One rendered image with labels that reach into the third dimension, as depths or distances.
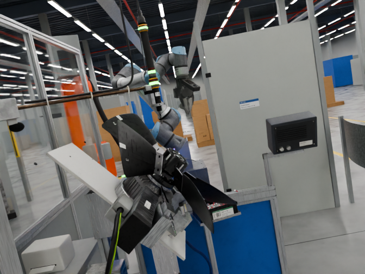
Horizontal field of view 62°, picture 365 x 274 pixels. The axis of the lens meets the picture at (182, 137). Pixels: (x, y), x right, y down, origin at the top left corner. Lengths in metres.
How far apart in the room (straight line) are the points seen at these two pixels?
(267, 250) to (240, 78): 1.83
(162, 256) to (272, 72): 2.40
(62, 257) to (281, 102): 2.59
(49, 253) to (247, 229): 1.12
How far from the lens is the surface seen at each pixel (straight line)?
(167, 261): 1.42
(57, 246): 1.44
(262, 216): 1.97
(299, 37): 3.46
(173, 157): 1.29
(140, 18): 1.46
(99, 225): 1.40
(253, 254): 2.06
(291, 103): 3.39
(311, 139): 1.90
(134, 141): 1.16
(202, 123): 8.87
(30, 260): 1.50
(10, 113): 1.21
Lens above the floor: 1.46
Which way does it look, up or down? 7 degrees down
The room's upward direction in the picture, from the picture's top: 11 degrees counter-clockwise
